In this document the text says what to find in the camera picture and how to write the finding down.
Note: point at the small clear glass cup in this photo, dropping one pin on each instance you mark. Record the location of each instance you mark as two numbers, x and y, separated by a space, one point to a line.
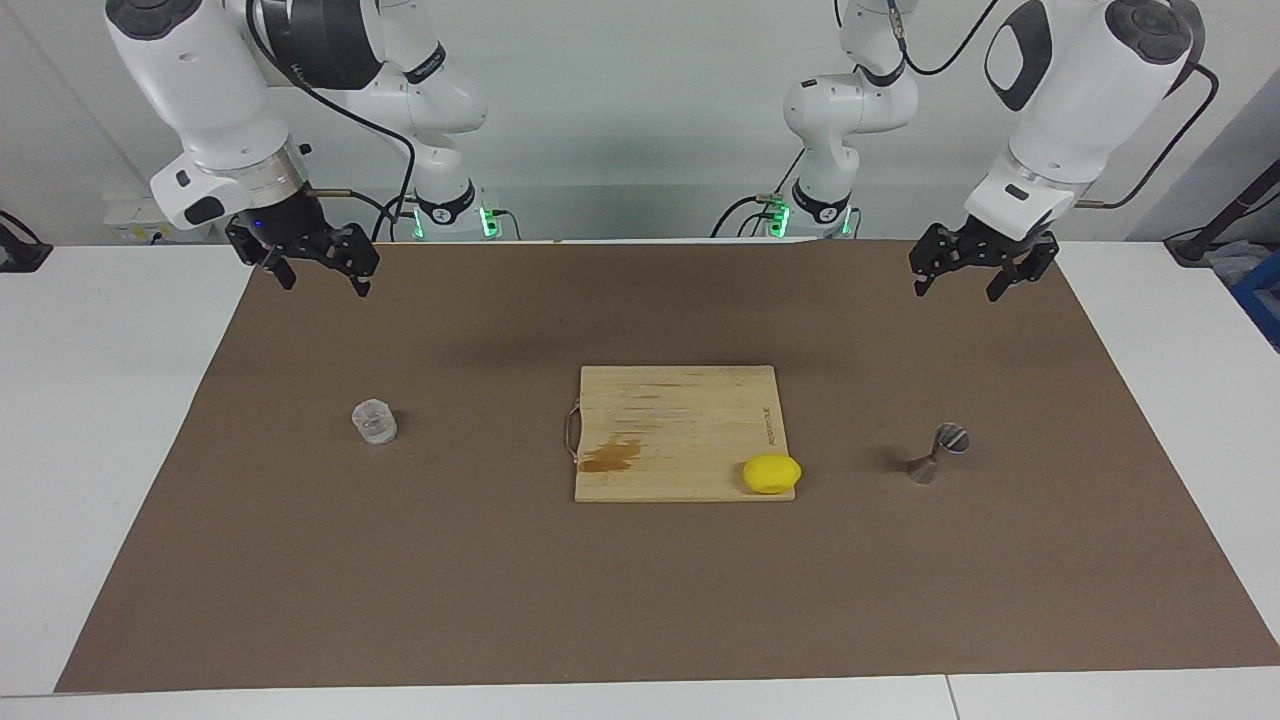
375 422

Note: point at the crumpled clear plastic bag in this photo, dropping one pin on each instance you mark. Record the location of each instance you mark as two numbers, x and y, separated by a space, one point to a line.
1240 262

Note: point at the metal double jigger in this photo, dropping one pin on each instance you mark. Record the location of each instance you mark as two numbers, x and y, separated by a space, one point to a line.
925 468

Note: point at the yellow lemon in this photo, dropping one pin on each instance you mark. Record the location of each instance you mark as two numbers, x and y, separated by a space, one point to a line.
771 474

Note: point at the wooden cutting board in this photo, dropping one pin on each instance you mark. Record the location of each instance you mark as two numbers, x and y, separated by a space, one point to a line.
690 420

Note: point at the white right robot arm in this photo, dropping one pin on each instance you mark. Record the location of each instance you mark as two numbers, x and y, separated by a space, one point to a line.
200 80

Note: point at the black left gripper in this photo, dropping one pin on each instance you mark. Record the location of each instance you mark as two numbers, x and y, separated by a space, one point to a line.
995 247

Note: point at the brown table mat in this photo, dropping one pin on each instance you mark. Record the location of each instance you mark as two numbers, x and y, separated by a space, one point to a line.
400 580

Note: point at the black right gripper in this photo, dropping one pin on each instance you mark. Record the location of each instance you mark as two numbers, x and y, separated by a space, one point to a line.
290 225

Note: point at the blue crate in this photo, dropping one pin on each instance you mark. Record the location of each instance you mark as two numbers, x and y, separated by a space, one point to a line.
1262 295

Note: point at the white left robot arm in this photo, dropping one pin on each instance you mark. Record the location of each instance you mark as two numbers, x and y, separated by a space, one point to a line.
1080 100

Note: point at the black table clamp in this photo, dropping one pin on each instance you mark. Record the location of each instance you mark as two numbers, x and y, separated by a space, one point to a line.
20 255

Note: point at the black stand leg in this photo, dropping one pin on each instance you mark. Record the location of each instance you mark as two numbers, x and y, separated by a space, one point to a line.
1195 245

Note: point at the white wall power strip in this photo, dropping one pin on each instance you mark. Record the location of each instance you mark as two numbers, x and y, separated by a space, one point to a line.
130 225

